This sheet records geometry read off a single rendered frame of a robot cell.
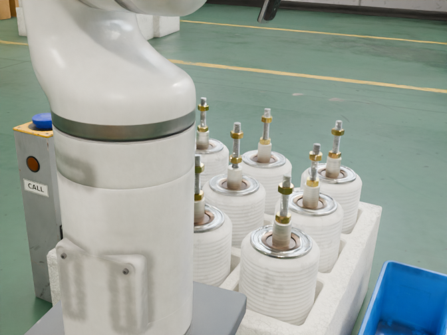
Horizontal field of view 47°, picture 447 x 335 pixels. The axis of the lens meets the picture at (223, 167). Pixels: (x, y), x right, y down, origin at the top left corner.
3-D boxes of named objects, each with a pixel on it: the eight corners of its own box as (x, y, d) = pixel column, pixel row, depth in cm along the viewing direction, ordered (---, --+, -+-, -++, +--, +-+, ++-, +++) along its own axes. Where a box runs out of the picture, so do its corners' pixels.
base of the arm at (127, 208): (161, 385, 35) (157, 152, 28) (47, 349, 37) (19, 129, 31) (209, 304, 43) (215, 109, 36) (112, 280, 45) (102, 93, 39)
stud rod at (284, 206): (285, 229, 62) (290, 173, 59) (287, 234, 61) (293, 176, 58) (277, 230, 62) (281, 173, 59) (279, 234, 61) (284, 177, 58)
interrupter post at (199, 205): (201, 226, 65) (201, 203, 64) (183, 223, 66) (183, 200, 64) (207, 217, 67) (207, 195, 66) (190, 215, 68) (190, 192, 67)
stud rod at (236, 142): (230, 172, 75) (233, 123, 72) (232, 169, 76) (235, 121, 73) (237, 173, 75) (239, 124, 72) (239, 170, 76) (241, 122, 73)
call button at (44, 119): (47, 134, 77) (45, 121, 76) (27, 129, 78) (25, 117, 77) (65, 127, 80) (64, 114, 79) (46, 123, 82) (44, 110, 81)
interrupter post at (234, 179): (236, 191, 75) (237, 171, 74) (223, 187, 76) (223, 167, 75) (245, 186, 77) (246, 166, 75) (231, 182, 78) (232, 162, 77)
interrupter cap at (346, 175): (322, 163, 86) (322, 159, 86) (364, 175, 82) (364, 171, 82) (298, 176, 81) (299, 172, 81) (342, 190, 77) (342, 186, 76)
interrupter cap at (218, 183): (243, 203, 72) (243, 199, 71) (199, 189, 75) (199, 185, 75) (268, 185, 77) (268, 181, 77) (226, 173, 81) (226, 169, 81)
